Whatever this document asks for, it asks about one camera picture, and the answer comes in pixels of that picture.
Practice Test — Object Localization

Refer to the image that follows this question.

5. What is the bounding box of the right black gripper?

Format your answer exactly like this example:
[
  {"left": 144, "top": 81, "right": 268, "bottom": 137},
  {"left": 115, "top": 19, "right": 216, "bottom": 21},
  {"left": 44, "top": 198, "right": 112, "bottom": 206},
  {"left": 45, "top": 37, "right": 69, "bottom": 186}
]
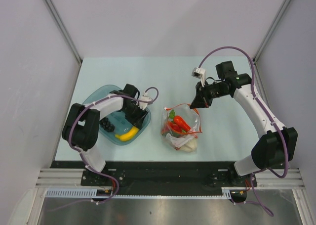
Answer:
[{"left": 191, "top": 80, "right": 229, "bottom": 109}]

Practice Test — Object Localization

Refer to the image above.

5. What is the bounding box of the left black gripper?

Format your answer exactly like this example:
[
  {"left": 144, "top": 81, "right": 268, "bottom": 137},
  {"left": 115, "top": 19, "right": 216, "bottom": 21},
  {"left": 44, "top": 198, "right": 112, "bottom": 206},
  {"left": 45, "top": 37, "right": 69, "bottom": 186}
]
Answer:
[{"left": 121, "top": 102, "right": 148, "bottom": 130}]

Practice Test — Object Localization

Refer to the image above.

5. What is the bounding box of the yellow banana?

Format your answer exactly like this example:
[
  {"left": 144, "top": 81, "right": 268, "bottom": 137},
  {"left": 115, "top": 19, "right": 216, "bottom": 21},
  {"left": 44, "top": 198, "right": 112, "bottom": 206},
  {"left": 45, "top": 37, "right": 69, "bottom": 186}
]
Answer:
[{"left": 115, "top": 126, "right": 139, "bottom": 142}]

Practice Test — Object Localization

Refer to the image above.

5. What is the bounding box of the red orange carrot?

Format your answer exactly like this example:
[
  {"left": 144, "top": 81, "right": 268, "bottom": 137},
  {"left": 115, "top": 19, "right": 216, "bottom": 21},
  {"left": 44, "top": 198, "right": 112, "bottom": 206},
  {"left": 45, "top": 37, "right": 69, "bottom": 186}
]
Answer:
[{"left": 168, "top": 110, "right": 191, "bottom": 133}]

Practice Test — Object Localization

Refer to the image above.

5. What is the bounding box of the clear zip bag red zipper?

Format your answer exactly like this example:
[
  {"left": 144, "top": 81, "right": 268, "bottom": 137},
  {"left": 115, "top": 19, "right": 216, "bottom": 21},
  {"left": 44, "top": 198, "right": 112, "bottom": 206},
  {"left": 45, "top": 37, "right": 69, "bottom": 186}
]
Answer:
[{"left": 160, "top": 103, "right": 202, "bottom": 153}]

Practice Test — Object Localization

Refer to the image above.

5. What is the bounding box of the red cherry bunch with leaf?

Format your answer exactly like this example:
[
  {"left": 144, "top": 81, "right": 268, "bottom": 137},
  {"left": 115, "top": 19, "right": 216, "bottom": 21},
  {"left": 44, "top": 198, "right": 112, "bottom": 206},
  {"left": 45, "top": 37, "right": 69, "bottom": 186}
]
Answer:
[{"left": 161, "top": 121, "right": 183, "bottom": 150}]

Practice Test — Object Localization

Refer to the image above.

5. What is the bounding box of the green white lettuce head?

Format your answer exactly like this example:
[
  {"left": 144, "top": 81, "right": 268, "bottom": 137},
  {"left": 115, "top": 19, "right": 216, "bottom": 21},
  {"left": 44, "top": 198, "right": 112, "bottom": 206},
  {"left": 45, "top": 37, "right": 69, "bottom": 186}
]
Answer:
[{"left": 179, "top": 138, "right": 198, "bottom": 153}]

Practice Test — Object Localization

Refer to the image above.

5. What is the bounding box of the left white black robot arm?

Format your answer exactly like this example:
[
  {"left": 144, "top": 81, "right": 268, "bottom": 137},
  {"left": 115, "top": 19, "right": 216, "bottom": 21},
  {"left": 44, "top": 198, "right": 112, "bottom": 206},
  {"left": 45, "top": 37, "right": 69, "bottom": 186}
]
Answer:
[{"left": 62, "top": 84, "right": 153, "bottom": 185}]

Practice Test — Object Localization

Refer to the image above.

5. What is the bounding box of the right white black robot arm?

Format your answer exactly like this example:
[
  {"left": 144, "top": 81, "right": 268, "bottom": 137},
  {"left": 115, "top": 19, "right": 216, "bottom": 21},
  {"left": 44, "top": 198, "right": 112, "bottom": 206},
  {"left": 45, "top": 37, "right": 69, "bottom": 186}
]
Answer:
[{"left": 190, "top": 61, "right": 298, "bottom": 186}]

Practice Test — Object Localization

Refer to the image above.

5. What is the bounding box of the teal transparent plastic tray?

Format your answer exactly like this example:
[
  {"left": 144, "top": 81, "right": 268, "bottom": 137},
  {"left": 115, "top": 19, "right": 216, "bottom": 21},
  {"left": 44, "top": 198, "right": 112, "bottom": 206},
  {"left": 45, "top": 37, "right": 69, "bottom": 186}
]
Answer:
[{"left": 83, "top": 85, "right": 151, "bottom": 145}]

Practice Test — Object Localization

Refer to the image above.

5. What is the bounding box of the dark purple grape bunch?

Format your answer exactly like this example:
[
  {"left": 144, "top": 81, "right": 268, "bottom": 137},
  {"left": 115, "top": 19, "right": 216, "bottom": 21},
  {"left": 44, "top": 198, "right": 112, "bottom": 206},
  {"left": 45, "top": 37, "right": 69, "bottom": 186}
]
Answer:
[{"left": 100, "top": 117, "right": 115, "bottom": 133}]

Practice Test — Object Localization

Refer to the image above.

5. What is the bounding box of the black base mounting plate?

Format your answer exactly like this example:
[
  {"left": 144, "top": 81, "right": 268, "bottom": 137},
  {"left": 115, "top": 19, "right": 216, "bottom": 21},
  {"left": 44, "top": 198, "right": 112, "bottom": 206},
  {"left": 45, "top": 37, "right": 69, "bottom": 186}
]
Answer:
[{"left": 50, "top": 159, "right": 258, "bottom": 196}]

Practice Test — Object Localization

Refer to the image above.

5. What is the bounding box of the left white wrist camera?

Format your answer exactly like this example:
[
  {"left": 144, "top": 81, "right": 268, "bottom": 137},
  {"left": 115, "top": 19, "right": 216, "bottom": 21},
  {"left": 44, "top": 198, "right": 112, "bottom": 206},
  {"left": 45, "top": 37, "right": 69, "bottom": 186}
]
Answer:
[{"left": 139, "top": 92, "right": 153, "bottom": 106}]

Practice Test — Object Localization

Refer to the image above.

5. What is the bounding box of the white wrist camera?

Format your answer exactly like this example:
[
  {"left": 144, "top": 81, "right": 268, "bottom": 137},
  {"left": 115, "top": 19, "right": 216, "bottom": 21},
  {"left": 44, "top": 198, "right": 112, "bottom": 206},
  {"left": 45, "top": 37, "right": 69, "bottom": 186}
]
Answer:
[
  {"left": 139, "top": 92, "right": 153, "bottom": 106},
  {"left": 192, "top": 67, "right": 206, "bottom": 87}
]

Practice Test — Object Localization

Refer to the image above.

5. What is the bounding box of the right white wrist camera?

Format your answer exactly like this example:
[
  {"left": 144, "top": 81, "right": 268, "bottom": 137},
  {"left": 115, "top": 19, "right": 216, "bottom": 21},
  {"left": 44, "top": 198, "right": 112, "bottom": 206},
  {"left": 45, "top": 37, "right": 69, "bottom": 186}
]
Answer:
[{"left": 192, "top": 67, "right": 206, "bottom": 87}]

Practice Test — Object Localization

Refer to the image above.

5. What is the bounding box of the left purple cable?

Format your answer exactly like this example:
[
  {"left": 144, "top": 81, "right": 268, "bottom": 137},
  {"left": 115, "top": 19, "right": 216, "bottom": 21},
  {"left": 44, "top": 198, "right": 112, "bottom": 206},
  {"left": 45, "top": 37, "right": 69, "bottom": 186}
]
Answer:
[{"left": 46, "top": 87, "right": 159, "bottom": 212}]

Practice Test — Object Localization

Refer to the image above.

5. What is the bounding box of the aluminium frame rail front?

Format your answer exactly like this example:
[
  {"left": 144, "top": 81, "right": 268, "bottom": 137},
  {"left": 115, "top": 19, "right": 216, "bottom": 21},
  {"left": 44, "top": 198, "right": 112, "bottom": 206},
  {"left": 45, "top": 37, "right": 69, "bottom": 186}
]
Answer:
[{"left": 36, "top": 169, "right": 305, "bottom": 190}]

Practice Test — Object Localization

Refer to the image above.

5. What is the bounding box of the white slotted cable duct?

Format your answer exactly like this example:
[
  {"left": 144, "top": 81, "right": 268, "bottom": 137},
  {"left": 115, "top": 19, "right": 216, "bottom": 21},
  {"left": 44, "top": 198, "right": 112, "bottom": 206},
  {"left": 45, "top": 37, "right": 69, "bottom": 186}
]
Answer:
[{"left": 46, "top": 188, "right": 232, "bottom": 199}]

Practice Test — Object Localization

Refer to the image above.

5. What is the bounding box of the right aluminium corner post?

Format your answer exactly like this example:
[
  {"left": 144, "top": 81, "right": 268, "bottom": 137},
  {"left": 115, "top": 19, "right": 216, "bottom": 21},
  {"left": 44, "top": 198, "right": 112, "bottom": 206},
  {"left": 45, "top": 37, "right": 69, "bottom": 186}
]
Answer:
[{"left": 253, "top": 0, "right": 293, "bottom": 64}]

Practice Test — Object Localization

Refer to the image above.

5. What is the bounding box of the aluminium corner post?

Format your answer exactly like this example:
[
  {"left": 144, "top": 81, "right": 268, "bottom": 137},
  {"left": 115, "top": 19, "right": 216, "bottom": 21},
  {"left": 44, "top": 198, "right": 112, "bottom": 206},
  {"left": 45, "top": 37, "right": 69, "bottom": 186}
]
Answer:
[
  {"left": 253, "top": 0, "right": 293, "bottom": 64},
  {"left": 43, "top": 0, "right": 83, "bottom": 66}
]

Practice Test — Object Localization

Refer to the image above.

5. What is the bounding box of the left aluminium corner post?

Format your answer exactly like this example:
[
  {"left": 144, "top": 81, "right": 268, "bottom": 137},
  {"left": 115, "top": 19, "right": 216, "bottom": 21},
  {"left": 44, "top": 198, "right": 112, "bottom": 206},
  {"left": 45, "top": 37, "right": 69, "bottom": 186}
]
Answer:
[{"left": 43, "top": 0, "right": 83, "bottom": 66}]

